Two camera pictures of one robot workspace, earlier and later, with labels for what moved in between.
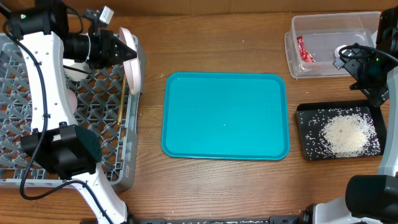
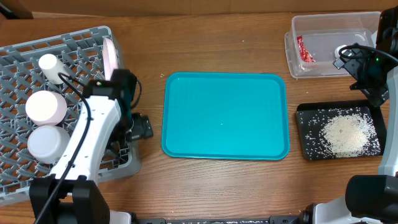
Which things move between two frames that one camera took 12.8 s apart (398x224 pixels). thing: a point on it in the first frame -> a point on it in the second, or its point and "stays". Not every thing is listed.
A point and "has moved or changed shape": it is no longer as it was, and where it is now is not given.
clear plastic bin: (313, 42) stays
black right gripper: (351, 61) stays
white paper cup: (73, 74) has moved or changed shape
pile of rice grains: (339, 132) stays
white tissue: (337, 50) stays
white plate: (131, 67) has moved or changed shape
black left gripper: (106, 48) -> (143, 126)
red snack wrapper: (306, 55) stays
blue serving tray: (238, 116) stays
